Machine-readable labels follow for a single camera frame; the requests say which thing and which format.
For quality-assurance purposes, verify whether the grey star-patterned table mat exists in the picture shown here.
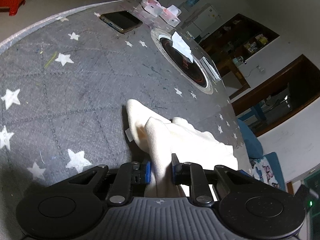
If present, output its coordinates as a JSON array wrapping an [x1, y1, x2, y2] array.
[[1, 0, 251, 239]]

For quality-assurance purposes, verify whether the black smartphone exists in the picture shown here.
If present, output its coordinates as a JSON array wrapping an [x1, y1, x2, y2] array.
[[99, 10, 143, 34]]

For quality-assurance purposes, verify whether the white folded paper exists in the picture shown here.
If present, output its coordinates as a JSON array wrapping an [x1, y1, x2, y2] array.
[[171, 32, 194, 63]]

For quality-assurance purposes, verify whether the white remote control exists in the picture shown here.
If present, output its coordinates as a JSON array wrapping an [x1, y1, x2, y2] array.
[[200, 57, 221, 81]]

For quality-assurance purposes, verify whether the water dispenser with blue bottle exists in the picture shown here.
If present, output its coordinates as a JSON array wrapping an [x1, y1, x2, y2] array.
[[180, 0, 199, 11]]

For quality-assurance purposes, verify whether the white refrigerator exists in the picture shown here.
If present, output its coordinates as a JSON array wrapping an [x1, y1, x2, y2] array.
[[185, 4, 220, 38]]

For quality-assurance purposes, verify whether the white tissue box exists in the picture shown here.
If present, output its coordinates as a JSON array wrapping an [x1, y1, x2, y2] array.
[[159, 5, 181, 27]]

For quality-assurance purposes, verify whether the cream sweatshirt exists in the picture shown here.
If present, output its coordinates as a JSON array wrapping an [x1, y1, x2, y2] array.
[[126, 99, 239, 198]]

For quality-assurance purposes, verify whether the round induction cooktop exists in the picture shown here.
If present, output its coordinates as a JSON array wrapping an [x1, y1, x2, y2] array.
[[151, 28, 213, 94]]

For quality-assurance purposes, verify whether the dark wooden side table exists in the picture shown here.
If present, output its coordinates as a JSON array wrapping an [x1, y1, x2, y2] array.
[[216, 59, 250, 99]]

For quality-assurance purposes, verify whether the blue sofa cushion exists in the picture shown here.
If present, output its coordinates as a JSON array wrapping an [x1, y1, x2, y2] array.
[[238, 119, 264, 159]]

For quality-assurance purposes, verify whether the pink wet wipes pack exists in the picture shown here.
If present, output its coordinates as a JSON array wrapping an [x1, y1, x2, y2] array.
[[140, 0, 163, 17]]

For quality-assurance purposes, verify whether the butterfly patterned pillow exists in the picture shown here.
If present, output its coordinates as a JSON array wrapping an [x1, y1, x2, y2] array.
[[250, 152, 286, 191]]

